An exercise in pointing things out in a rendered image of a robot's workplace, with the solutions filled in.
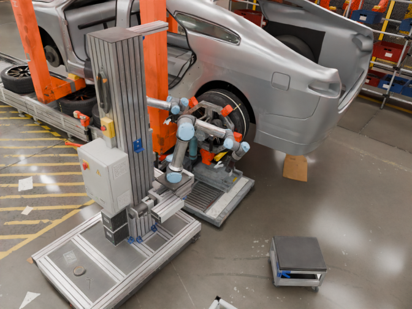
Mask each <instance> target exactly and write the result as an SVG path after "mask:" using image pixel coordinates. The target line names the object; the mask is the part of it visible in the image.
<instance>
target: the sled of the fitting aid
mask: <svg viewBox="0 0 412 309"><path fill-rule="evenodd" d="M191 173H192V174H193V175H194V178H195V179H197V180H199V181H202V182H204V183H206V184H208V185H210V186H212V187H214V188H217V189H219V190H221V191H224V192H225V193H228V192H229V191H230V190H231V189H232V188H233V187H234V185H235V184H236V183H237V182H238V181H239V180H240V179H241V178H242V175H243V172H242V171H239V170H237V169H235V170H234V171H233V173H232V175H231V176H228V177H227V178H226V179H225V180H224V181H223V183H221V182H220V181H217V180H215V179H213V178H210V177H208V176H206V175H204V174H201V173H199V172H196V171H195V170H193V171H192V172H191Z"/></svg>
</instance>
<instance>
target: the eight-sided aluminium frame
mask: <svg viewBox="0 0 412 309"><path fill-rule="evenodd" d="M199 107H204V108H207V109H210V110H213V111H215V112H218V114H219V116H220V117H221V119H222V120H223V121H224V123H225V125H226V126H227V128H228V129H230V130H231V131H232V132H234V124H233V122H232V121H231V119H230V118H229V117H228V115H227V116H226V117H224V116H223V115H222V113H221V111H222V109H223V108H222V107H221V106H218V105H215V104H212V103H209V102H206V101H201V102H199V103H198V104H197V105H195V106H194V107H193V108H191V109H190V110H188V111H187V115H192V116H193V112H194V111H195V110H197V109H198V108H199ZM197 146H198V147H200V148H203V149H205V150H207V151H208V150H209V144H207V143H204V142H203V141H201V140H199V139H197ZM224 149H226V147H224V145H222V146H220V147H218V148H217V147H214V146H213V153H215V154H217V153H218V152H220V151H222V150H224Z"/></svg>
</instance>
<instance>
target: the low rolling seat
mask: <svg viewBox="0 0 412 309"><path fill-rule="evenodd" d="M269 253H270V258H269V260H268V263H269V264H271V265H272V270H273V277H274V279H273V281H272V284H273V285H274V286H275V287H277V288H278V287H280V286H311V288H312V290H313V291H314V292H318V291H319V288H318V286H322V283H323V281H324V279H325V276H326V273H327V267H326V263H325V261H324V258H323V255H322V252H321V249H320V245H319V242H318V239H317V237H299V236H280V235H275V236H274V237H273V239H272V243H271V246H270V251H269Z"/></svg>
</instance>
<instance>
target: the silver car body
mask: <svg viewBox="0 0 412 309"><path fill-rule="evenodd" d="M215 1H219V0H166V10H167V11H168V13H170V15H171V16H172V17H173V18H174V19H175V20H176V21H177V22H178V24H179V25H180V26H181V27H182V28H183V29H184V30H185V35H182V34H177V33H174V32H170V31H167V70H168V95H169V96H171V97H175V98H177V99H182V98H183V97H185V98H187V100H188V99H190V98H192V97H193V96H194V93H195V92H196V90H197V89H198V87H200V86H201V84H203V83H205V82H207V81H209V80H216V79H218V80H225V81H227V82H230V83H232V84H234V85H235V86H237V87H238V88H239V89H240V90H241V91H242V92H243V93H244V94H245V95H246V97H247V98H248V99H249V101H250V103H251V105H252V107H253V110H254V112H255V115H256V122H257V133H256V138H255V141H254V142H256V143H259V144H261V145H264V146H267V147H269V148H273V149H275V150H278V151H280V152H283V153H286V154H288V155H293V156H301V155H305V154H307V153H310V152H312V151H313V150H315V149H317V148H318V147H319V146H320V145H321V144H322V143H323V142H324V141H325V140H326V139H327V138H328V137H329V136H330V134H331V133H332V131H333V130H334V129H335V127H336V126H337V124H338V123H339V122H340V120H341V119H342V118H343V117H344V115H345V114H346V112H347V111H348V110H349V108H350V107H351V105H352V104H353V102H354V101H355V99H356V98H357V96H358V94H359V93H360V91H361V89H362V87H363V85H364V83H365V81H366V78H367V75H368V68H369V64H370V60H371V57H372V53H373V40H374V35H373V30H372V29H371V28H369V27H368V26H365V25H362V24H360V23H358V22H355V21H353V20H350V19H348V18H346V17H343V16H341V15H338V14H336V13H333V12H331V11H329V10H327V9H325V8H323V7H321V6H319V5H317V4H314V3H312V2H310V1H308V0H256V1H257V3H258V4H259V6H260V9H261V12H262V14H263V16H264V17H265V22H266V25H265V26H264V27H263V28H260V27H258V26H257V25H255V24H254V23H252V22H250V21H248V20H246V19H245V18H243V17H241V16H239V15H237V14H235V13H233V12H231V11H229V10H226V9H224V8H222V7H220V6H218V5H216V4H214V3H213V2H215ZM32 4H33V7H34V12H35V15H36V20H37V25H38V28H39V32H40V38H41V41H42V45H43V48H44V53H45V58H46V60H47V61H48V63H49V64H50V65H51V66H53V67H59V66H60V65H63V66H65V68H66V72H68V73H70V74H74V75H76V76H79V77H81V78H85V75H84V71H83V68H84V67H85V65H84V63H85V60H86V61H89V62H91V58H90V51H89V46H88V39H87V35H86V34H88V33H91V32H96V31H100V30H103V29H109V28H113V27H116V26H119V27H121V28H124V29H127V28H131V27H135V26H139V25H141V19H140V1H139V0H82V1H77V0H32ZM85 79H87V80H90V81H92V82H94V79H93V78H85Z"/></svg>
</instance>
